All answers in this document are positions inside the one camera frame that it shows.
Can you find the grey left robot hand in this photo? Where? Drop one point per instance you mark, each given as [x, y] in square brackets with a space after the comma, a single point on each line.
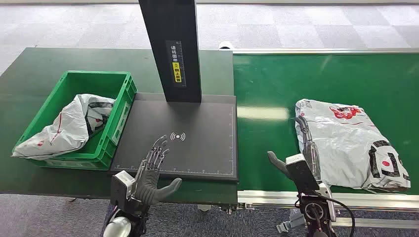
[149, 188]

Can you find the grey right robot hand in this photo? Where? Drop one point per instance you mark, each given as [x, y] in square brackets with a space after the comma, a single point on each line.
[311, 147]

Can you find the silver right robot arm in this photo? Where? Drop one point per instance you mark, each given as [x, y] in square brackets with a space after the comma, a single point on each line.
[316, 212]

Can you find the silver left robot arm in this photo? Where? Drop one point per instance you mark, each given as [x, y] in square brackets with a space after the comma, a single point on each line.
[117, 227]

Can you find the black weighing device with column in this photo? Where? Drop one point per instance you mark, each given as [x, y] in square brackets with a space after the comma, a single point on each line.
[196, 147]

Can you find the crumpled grey plastic mailer package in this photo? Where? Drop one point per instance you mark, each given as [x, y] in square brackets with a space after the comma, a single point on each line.
[65, 130]

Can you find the green plastic basket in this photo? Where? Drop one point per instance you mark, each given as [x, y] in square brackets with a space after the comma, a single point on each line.
[82, 81]

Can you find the grey metal clamp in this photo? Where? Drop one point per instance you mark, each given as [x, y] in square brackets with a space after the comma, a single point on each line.
[289, 225]

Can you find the yellow sticker on column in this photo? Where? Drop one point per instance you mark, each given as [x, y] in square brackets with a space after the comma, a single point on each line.
[176, 72]

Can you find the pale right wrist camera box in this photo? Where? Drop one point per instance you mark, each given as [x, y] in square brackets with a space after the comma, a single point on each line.
[302, 173]

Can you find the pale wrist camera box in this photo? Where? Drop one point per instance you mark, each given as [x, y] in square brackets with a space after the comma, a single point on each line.
[302, 173]
[120, 184]

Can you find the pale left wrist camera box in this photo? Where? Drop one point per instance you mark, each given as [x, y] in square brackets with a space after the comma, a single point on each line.
[120, 184]

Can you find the green conveyor belt, aluminium frame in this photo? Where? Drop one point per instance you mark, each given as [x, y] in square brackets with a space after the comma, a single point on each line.
[327, 78]

